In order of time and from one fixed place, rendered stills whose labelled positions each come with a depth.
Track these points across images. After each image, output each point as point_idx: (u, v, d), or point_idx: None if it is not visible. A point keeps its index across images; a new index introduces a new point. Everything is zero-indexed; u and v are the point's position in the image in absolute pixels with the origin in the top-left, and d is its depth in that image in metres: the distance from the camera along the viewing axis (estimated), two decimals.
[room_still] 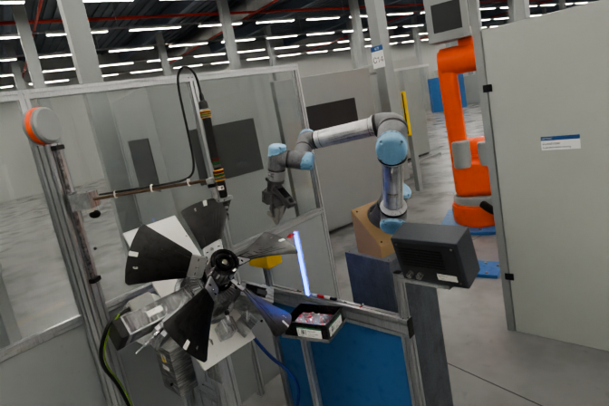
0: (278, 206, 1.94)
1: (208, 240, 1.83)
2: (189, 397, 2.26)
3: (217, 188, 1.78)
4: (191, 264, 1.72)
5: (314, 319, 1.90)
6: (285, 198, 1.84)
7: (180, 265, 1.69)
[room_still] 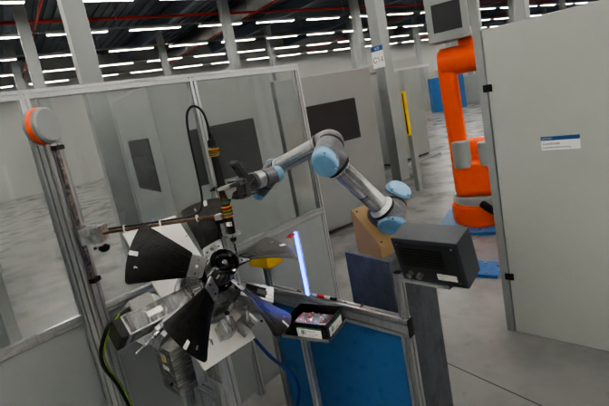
0: (234, 188, 1.79)
1: (245, 255, 1.86)
2: (189, 397, 2.26)
3: (225, 224, 1.80)
4: (213, 244, 1.82)
5: (314, 319, 1.90)
6: None
7: (208, 236, 1.84)
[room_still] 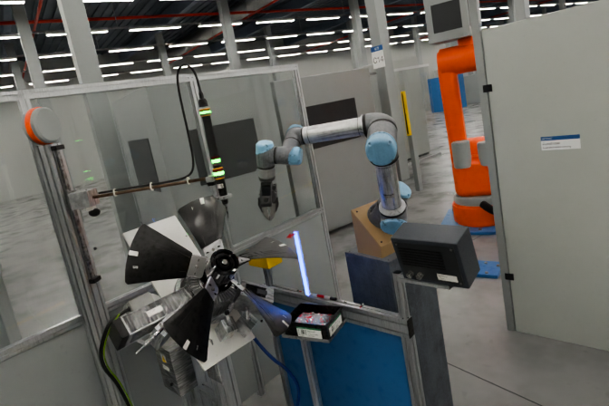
0: (272, 203, 1.93)
1: (248, 290, 1.76)
2: (189, 397, 2.26)
3: (217, 186, 1.78)
4: (243, 258, 1.84)
5: (314, 319, 1.90)
6: (263, 196, 1.83)
7: (248, 254, 1.87)
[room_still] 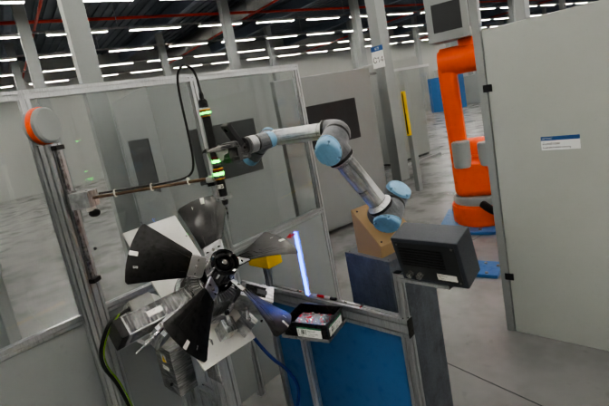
0: (225, 150, 1.77)
1: (248, 290, 1.76)
2: (189, 397, 2.26)
3: (217, 187, 1.78)
4: (243, 258, 1.84)
5: (314, 319, 1.90)
6: None
7: (248, 253, 1.87)
